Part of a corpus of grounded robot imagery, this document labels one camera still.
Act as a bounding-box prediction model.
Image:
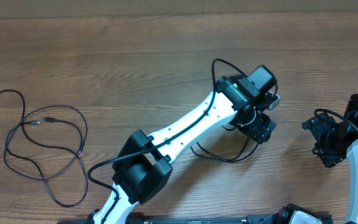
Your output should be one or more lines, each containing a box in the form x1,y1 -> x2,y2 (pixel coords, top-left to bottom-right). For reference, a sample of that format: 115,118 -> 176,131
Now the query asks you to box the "thick black cable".
190,138 -> 260,164

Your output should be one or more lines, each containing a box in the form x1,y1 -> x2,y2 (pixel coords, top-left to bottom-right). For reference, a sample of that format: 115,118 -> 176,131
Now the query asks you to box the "thin black USB-C cable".
3,105 -> 88,181

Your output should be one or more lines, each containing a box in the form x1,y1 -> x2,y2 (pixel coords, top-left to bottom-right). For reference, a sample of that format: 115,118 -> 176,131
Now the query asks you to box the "black cable grey metal plug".
0,89 -> 89,208

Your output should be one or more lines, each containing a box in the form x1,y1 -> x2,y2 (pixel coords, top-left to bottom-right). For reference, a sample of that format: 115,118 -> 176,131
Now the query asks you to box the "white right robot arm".
301,94 -> 358,223

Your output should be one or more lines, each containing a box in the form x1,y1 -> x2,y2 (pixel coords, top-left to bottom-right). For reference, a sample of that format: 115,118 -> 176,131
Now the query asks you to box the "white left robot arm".
87,65 -> 280,223

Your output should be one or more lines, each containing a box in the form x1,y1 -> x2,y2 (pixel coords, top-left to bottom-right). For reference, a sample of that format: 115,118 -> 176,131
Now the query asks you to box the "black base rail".
57,203 -> 334,224

